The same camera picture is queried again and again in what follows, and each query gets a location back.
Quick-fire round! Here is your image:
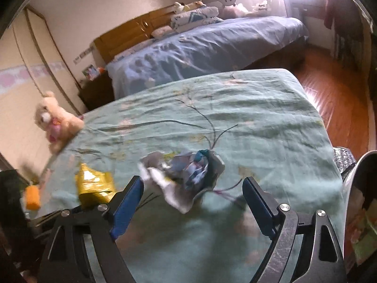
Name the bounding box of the grey bed guard rail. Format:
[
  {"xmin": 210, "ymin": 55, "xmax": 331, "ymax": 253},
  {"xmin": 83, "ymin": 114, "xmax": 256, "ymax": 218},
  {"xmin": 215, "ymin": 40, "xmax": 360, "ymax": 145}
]
[{"xmin": 205, "ymin": 0, "xmax": 288, "ymax": 19}]

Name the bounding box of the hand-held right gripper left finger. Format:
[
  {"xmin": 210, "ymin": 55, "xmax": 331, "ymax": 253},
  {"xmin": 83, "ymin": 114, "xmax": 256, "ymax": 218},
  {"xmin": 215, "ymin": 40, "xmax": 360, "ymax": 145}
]
[{"xmin": 38, "ymin": 175, "xmax": 145, "ymax": 283}]

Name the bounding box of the cream teddy bear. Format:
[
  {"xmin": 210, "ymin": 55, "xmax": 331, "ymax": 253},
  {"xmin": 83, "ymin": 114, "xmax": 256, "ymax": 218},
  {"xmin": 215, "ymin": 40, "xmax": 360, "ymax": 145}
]
[{"xmin": 33, "ymin": 91, "xmax": 85, "ymax": 154}]

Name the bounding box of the white round trash bin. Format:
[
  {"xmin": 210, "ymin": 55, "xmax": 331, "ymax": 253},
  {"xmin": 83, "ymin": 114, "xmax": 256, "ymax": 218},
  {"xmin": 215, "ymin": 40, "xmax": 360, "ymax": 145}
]
[{"xmin": 342, "ymin": 150, "xmax": 377, "ymax": 283}]

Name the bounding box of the small white pillow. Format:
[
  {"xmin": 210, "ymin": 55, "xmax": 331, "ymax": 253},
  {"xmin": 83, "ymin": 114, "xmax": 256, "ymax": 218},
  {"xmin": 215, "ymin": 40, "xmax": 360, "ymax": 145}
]
[{"xmin": 151, "ymin": 25, "xmax": 175, "ymax": 39}]

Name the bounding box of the cream wardrobe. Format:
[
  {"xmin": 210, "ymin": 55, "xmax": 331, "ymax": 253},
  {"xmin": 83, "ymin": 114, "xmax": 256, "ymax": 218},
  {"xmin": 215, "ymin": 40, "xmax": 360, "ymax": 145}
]
[{"xmin": 0, "ymin": 7, "xmax": 86, "ymax": 172}]

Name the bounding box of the bed with blue sheet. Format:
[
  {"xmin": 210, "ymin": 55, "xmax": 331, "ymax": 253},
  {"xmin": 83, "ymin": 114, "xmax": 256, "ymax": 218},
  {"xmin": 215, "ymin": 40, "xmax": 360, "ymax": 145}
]
[{"xmin": 105, "ymin": 16, "xmax": 309, "ymax": 100}]

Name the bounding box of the orange foam piece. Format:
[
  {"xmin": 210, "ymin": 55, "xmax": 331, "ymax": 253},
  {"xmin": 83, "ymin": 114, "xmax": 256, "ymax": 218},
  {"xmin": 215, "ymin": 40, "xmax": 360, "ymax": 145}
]
[{"xmin": 24, "ymin": 183, "xmax": 42, "ymax": 212}]

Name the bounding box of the grey knitted cloth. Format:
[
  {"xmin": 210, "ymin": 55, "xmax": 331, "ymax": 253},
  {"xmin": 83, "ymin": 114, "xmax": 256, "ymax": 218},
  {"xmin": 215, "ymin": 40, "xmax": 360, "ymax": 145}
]
[{"xmin": 333, "ymin": 146, "xmax": 357, "ymax": 175}]

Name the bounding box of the wooden headboard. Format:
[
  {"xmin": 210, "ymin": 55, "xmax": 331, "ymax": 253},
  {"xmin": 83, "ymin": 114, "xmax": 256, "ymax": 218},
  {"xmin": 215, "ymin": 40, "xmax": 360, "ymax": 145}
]
[{"xmin": 94, "ymin": 4, "xmax": 178, "ymax": 66}]

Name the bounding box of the dark wooden nightstand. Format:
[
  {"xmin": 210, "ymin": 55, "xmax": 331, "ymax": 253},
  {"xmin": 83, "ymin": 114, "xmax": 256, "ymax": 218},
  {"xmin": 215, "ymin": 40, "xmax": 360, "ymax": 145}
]
[{"xmin": 77, "ymin": 70, "xmax": 116, "ymax": 112}]

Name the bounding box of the green floral bed sheet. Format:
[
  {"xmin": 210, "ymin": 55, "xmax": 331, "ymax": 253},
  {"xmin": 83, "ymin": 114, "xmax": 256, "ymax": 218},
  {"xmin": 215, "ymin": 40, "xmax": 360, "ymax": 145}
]
[{"xmin": 29, "ymin": 68, "xmax": 346, "ymax": 283}]

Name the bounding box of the small photo frame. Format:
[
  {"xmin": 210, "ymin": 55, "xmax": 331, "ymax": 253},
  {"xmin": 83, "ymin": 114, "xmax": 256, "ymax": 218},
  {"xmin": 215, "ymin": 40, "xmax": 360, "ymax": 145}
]
[{"xmin": 82, "ymin": 64, "xmax": 100, "ymax": 81}]

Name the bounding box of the row of small plush toys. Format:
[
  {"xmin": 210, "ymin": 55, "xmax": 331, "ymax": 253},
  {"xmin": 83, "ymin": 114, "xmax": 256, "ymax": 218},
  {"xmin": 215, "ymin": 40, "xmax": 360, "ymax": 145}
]
[{"xmin": 173, "ymin": 0, "xmax": 207, "ymax": 13}]

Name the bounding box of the blue silver wrapper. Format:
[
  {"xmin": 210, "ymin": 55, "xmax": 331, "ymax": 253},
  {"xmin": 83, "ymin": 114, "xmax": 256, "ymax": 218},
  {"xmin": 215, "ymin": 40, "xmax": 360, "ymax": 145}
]
[{"xmin": 138, "ymin": 149, "xmax": 226, "ymax": 214}]

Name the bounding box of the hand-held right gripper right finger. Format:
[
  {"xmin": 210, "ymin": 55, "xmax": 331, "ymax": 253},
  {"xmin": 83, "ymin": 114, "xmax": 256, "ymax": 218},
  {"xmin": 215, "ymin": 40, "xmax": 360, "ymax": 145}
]
[{"xmin": 242, "ymin": 176, "xmax": 347, "ymax": 283}]

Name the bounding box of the crumpled yellow wrapper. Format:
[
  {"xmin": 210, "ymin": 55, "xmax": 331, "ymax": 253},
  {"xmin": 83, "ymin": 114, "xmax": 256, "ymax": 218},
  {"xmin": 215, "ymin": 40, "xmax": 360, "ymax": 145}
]
[{"xmin": 74, "ymin": 163, "xmax": 117, "ymax": 210}]

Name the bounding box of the dark red coat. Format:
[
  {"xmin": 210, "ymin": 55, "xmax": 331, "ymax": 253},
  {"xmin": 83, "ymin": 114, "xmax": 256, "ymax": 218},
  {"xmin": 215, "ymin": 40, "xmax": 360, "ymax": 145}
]
[{"xmin": 323, "ymin": 0, "xmax": 346, "ymax": 30}]

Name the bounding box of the blue patterned pillow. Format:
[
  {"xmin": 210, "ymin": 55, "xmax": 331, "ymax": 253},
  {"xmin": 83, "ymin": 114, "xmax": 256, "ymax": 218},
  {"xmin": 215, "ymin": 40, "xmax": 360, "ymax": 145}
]
[{"xmin": 170, "ymin": 6, "xmax": 225, "ymax": 32}]

